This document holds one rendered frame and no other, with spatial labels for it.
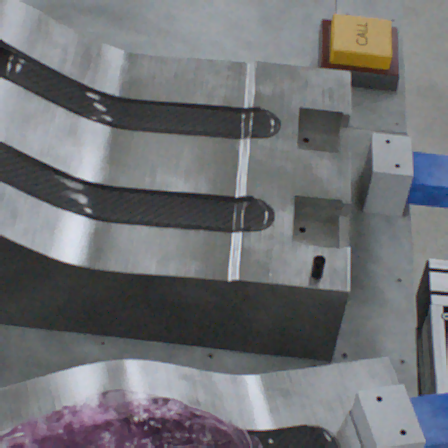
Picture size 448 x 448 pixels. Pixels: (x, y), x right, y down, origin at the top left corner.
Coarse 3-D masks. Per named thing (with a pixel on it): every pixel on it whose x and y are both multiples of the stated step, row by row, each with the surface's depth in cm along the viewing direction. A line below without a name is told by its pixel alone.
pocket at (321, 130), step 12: (300, 108) 108; (300, 120) 109; (312, 120) 109; (324, 120) 108; (336, 120) 108; (348, 120) 108; (300, 132) 109; (312, 132) 109; (324, 132) 110; (336, 132) 109; (300, 144) 108; (312, 144) 108; (324, 144) 109; (336, 144) 109
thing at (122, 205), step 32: (0, 64) 104; (32, 64) 105; (64, 96) 105; (96, 96) 107; (128, 128) 105; (160, 128) 105; (192, 128) 106; (224, 128) 106; (256, 128) 106; (0, 160) 97; (32, 160) 98; (32, 192) 96; (64, 192) 99; (96, 192) 100; (128, 192) 100; (160, 192) 100; (160, 224) 97; (192, 224) 97; (224, 224) 98; (256, 224) 98
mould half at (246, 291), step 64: (0, 0) 107; (64, 64) 107; (128, 64) 110; (192, 64) 111; (256, 64) 111; (0, 128) 98; (64, 128) 102; (0, 192) 94; (192, 192) 100; (256, 192) 100; (320, 192) 101; (0, 256) 94; (64, 256) 94; (128, 256) 95; (192, 256) 95; (256, 256) 95; (0, 320) 100; (64, 320) 99; (128, 320) 98; (192, 320) 98; (256, 320) 97; (320, 320) 97
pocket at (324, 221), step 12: (300, 204) 101; (312, 204) 101; (324, 204) 101; (336, 204) 101; (348, 204) 100; (300, 216) 102; (312, 216) 102; (324, 216) 102; (336, 216) 102; (300, 228) 102; (312, 228) 102; (324, 228) 102; (336, 228) 102; (300, 240) 101; (312, 240) 101; (324, 240) 101; (336, 240) 101
